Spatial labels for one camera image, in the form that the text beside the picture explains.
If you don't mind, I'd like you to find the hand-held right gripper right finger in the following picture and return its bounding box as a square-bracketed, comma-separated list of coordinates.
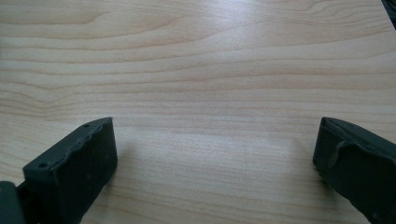
[312, 116, 396, 224]

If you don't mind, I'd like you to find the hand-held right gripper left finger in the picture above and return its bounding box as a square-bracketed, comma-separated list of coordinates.
[17, 116, 119, 224]

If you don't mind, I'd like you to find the dark object at table edge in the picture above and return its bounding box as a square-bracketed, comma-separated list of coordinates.
[380, 0, 396, 22]

